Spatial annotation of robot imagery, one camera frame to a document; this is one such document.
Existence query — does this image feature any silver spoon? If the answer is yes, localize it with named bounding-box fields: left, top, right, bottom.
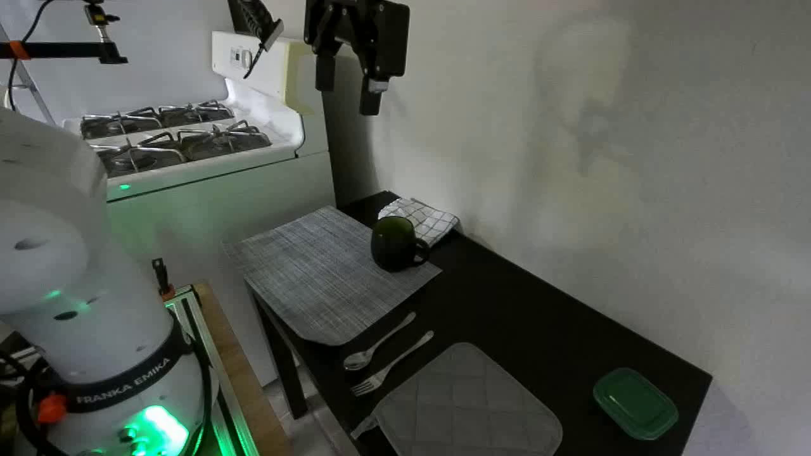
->
left=342, top=311, right=417, bottom=372

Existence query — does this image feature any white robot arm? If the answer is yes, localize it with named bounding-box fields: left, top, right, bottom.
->
left=0, top=110, right=211, bottom=456

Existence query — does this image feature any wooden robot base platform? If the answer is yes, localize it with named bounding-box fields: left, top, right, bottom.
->
left=168, top=285, right=291, bottom=456

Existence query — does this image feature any black mug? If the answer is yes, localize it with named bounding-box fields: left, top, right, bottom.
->
left=370, top=215, right=428, bottom=271

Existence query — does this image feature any white checkered dish towel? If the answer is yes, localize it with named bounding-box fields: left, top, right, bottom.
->
left=380, top=197, right=459, bottom=247

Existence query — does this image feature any grey woven placemat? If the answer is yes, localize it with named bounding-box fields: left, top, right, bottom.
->
left=232, top=207, right=441, bottom=347

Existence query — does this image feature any silver fork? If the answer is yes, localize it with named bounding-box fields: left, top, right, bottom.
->
left=350, top=333, right=433, bottom=399

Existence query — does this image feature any grey quilted pot holder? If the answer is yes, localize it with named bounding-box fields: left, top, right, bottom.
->
left=375, top=343, right=562, bottom=456

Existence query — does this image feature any white gas stove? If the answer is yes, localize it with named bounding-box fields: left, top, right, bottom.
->
left=64, top=29, right=337, bottom=387

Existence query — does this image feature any black side table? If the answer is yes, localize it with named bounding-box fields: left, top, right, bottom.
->
left=247, top=194, right=711, bottom=456

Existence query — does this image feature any green plastic container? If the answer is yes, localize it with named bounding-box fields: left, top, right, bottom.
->
left=593, top=367, right=679, bottom=441

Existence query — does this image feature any black camera on stand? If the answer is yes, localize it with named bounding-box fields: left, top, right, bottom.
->
left=305, top=0, right=412, bottom=204

